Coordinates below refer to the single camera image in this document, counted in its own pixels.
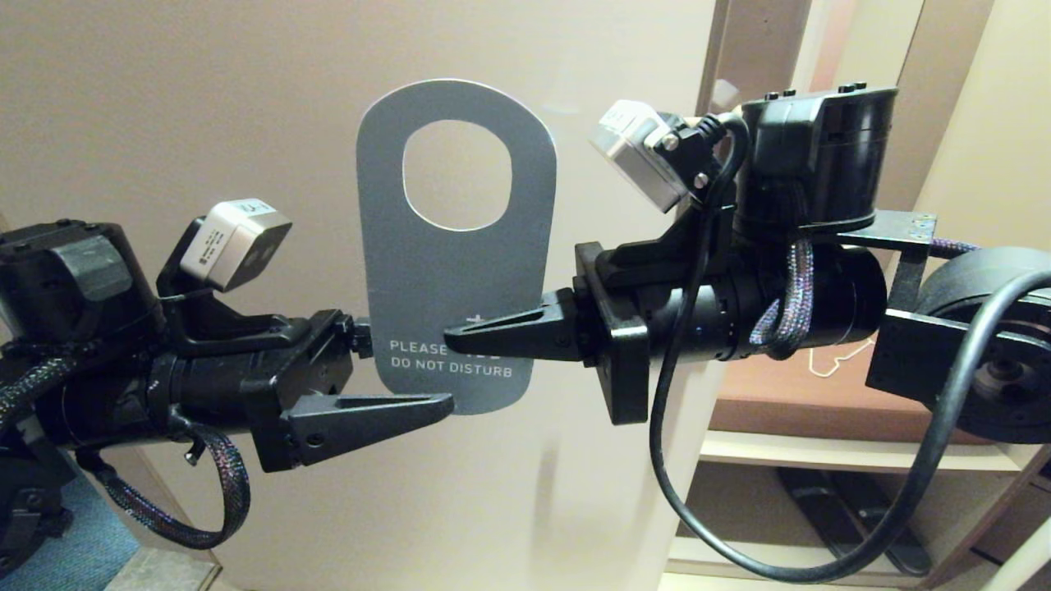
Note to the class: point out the brown leather seat cushion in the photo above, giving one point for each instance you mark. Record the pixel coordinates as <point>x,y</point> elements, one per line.
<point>780,402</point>

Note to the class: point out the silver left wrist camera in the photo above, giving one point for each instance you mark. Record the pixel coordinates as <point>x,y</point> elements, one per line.
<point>234,242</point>

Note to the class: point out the beige room door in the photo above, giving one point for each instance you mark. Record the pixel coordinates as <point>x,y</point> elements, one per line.
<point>205,98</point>

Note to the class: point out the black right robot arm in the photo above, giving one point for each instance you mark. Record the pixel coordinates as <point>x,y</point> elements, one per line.
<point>821,156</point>

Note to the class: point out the white bench shelf board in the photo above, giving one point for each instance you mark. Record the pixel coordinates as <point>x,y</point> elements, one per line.
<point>821,455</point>

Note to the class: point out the taupe framed wall mirror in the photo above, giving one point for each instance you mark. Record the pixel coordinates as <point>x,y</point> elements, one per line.
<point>944,49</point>

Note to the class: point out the white slanted bar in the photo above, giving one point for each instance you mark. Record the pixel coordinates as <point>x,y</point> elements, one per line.
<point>1026,566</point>

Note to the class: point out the white low shelf board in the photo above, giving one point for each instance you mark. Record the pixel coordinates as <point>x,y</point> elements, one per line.
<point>706,566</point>

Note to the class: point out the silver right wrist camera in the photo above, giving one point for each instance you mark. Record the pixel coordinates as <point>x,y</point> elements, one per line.
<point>636,152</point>

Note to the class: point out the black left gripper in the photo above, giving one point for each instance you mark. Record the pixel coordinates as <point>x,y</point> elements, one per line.
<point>246,369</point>

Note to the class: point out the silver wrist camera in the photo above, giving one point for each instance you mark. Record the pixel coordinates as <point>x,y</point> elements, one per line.
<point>234,242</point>
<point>636,152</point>

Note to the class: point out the blue do-not-disturb door sign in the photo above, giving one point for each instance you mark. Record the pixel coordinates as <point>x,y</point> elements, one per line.
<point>452,279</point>

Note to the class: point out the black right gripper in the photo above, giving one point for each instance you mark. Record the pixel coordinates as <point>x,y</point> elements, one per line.
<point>632,304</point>

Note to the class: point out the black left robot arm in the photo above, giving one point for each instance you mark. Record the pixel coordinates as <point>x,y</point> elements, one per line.
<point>57,295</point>

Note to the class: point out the dark slipper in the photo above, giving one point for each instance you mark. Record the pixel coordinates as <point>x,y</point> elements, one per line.
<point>862,501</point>
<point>825,517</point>

